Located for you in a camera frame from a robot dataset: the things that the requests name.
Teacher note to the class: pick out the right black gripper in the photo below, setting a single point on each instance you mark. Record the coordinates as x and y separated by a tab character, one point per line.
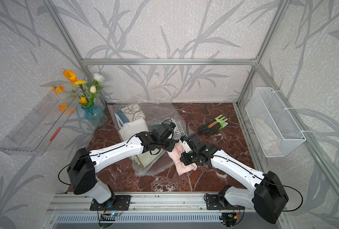
183	157

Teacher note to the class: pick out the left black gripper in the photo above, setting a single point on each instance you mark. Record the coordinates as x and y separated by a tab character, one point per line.
172	143

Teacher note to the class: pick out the pink towel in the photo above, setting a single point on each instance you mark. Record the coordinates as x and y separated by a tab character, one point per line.
175	155

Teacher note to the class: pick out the green white striped towel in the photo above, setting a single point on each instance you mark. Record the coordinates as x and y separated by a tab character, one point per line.
178	129

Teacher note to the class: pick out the light green towel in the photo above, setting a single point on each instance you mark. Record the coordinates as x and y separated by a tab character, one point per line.
146	159

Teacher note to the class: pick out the clear plastic vacuum bag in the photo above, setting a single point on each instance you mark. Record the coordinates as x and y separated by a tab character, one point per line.
154	113

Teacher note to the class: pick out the blue patterned towel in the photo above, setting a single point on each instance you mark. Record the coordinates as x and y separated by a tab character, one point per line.
129	114

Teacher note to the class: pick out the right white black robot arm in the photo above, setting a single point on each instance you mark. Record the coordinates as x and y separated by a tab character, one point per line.
262	192

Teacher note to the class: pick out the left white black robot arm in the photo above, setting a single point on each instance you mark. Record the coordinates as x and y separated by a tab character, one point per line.
82	170

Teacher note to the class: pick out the blue glass vase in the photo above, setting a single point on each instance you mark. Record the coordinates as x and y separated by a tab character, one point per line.
95	115

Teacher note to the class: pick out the white cloth in basket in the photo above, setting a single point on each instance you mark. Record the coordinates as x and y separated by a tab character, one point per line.
267	137

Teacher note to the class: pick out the orange white artificial flowers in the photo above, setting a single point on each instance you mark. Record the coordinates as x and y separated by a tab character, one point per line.
88	92

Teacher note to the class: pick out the red clip on shelf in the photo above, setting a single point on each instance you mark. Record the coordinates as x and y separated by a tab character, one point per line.
55	134

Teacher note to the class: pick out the green garden fork wooden handle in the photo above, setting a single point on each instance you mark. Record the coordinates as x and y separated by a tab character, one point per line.
219	122

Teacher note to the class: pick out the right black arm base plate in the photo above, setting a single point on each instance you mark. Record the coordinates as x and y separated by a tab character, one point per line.
216	202

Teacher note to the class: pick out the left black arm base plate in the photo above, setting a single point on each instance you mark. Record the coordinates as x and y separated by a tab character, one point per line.
118	203

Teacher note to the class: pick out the white wire mesh basket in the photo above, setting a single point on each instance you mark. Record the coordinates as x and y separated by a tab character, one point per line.
266	104

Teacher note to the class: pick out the aluminium cage frame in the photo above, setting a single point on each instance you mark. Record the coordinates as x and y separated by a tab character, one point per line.
323	162

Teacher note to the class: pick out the aluminium front rail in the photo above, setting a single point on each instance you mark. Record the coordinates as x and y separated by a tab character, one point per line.
140	202

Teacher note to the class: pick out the clear acrylic wall shelf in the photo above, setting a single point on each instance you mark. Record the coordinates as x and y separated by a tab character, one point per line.
31	136

